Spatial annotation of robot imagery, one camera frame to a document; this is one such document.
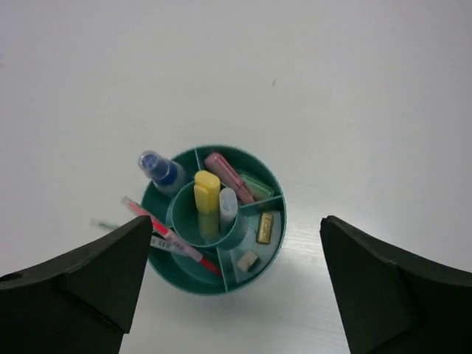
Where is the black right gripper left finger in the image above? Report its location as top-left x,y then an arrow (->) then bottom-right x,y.
1,216 -> 152,353

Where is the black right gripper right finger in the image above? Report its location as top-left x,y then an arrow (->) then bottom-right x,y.
320,215 -> 471,353

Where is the green thin pen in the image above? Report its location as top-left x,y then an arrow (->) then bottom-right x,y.
90,219 -> 119,231

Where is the pink thin pen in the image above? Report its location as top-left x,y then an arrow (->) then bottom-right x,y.
122,196 -> 222,277

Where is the small tan eraser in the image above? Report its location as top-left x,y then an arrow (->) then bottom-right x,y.
256,212 -> 274,245

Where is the grey white eraser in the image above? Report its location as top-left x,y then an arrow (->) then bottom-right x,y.
236,250 -> 259,272

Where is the clear blue-capped glue bottle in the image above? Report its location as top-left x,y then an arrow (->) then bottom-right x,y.
138,150 -> 187,196

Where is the teal round organizer container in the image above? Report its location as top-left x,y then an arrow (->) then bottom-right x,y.
141,145 -> 287,296

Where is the yellow highlighter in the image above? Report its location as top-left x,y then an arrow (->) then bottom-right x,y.
193,170 -> 221,243

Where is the green highlighter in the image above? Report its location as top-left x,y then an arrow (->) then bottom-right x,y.
240,173 -> 274,201

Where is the pink highlighter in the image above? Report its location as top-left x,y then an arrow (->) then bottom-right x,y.
204,152 -> 255,204

